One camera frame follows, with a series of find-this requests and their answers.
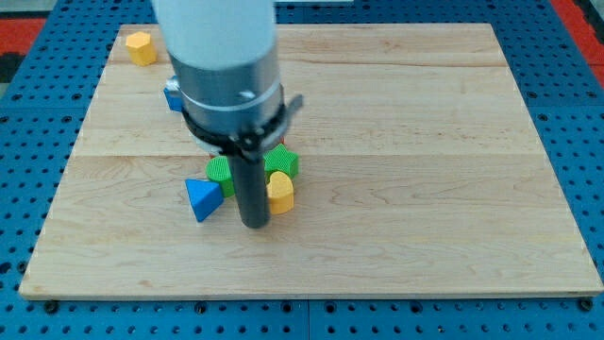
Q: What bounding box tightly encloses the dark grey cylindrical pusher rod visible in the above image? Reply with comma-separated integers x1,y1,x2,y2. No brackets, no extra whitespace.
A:
227,156,271,229

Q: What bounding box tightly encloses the yellow heart block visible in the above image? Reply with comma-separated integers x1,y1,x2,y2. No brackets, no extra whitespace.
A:
266,171,294,214

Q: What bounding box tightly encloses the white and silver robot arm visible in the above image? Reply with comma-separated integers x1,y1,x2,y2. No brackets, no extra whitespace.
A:
152,0,289,229

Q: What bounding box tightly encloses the blue block behind arm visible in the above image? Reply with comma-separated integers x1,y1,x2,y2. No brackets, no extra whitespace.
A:
163,76,183,112

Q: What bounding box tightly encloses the blue triangle block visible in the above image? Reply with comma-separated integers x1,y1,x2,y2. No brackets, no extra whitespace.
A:
185,178,224,222

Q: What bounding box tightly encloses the green round block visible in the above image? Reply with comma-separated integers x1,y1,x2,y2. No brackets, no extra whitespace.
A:
206,156,235,197

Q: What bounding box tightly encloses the green star block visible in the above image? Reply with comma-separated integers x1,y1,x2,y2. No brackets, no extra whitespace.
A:
263,144,299,179

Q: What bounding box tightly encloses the light wooden board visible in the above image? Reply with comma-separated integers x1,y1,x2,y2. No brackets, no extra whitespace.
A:
20,24,603,300

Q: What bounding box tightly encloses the yellow hexagon block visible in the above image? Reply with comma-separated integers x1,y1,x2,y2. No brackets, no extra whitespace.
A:
126,31,157,66

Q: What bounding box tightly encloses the black clamp ring with lever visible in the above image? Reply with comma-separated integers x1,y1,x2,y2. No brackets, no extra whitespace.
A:
180,93,305,162

